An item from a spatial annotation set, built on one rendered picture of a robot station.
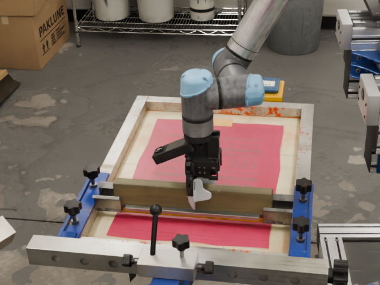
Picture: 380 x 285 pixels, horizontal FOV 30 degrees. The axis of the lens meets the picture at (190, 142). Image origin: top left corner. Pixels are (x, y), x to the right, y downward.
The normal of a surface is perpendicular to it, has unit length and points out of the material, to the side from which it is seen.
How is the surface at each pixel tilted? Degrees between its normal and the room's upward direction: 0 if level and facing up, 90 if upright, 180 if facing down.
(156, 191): 90
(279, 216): 90
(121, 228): 0
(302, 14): 93
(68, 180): 0
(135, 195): 90
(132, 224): 0
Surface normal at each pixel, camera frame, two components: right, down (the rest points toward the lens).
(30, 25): -0.10, 0.42
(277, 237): -0.04, -0.86
